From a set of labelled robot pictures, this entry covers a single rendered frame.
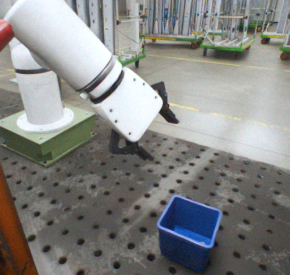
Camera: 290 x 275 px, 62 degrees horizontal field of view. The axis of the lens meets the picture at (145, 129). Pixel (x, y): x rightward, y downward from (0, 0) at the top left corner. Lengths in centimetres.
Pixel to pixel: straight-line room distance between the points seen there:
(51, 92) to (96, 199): 37
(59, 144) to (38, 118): 11
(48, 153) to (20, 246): 65
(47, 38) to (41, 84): 46
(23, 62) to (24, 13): 45
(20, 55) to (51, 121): 22
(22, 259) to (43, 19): 27
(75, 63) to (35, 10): 8
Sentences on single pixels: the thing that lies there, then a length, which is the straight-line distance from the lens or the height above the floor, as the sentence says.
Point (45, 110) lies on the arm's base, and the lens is 84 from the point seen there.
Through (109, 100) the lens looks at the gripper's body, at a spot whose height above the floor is 103.
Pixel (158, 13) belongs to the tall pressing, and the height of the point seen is 90.
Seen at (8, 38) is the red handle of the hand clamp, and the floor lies 113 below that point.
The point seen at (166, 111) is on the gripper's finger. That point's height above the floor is 98.
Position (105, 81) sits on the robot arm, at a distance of 37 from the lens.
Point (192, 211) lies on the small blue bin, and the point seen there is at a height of 76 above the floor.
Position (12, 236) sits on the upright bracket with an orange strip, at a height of 103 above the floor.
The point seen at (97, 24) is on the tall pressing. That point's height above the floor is 83.
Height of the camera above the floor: 116
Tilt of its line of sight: 28 degrees down
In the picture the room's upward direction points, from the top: straight up
